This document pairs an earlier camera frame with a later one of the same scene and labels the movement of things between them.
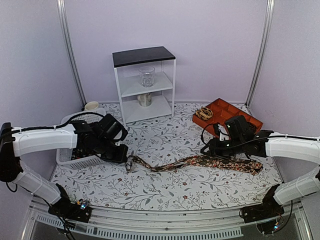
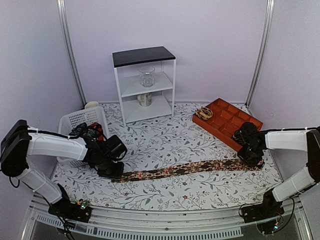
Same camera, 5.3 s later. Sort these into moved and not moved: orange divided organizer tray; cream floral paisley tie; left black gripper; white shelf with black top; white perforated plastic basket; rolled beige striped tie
Moved: cream floral paisley tie; left black gripper
Not moved: orange divided organizer tray; white shelf with black top; rolled beige striped tie; white perforated plastic basket
